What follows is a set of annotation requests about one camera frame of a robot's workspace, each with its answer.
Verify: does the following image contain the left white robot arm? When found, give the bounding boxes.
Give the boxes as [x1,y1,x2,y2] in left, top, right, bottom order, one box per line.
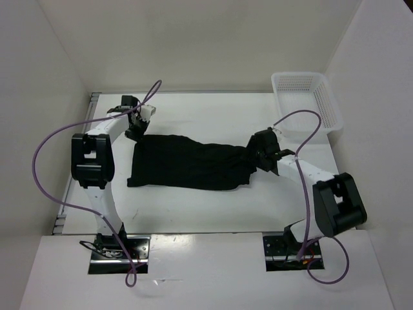
[71,96,156,258]

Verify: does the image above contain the black shorts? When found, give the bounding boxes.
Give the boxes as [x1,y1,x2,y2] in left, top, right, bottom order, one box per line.
[127,135,257,191]

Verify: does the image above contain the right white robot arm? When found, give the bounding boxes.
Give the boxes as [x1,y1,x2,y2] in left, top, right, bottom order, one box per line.
[247,128,367,254]

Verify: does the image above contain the white perforated plastic basket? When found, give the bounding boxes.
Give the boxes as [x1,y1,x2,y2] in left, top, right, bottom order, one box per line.
[271,72,343,135]

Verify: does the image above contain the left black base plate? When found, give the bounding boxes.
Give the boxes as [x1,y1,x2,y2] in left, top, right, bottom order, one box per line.
[79,235,150,275]

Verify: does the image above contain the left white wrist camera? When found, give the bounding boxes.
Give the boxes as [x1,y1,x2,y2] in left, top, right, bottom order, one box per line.
[137,105,156,123]

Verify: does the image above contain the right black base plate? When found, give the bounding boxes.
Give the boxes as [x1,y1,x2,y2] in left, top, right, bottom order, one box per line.
[263,232,325,272]

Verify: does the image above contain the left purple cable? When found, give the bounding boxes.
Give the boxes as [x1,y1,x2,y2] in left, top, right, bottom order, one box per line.
[32,79,163,287]

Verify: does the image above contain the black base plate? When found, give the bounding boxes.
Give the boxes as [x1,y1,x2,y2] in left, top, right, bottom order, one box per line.
[79,235,150,275]
[263,232,325,272]

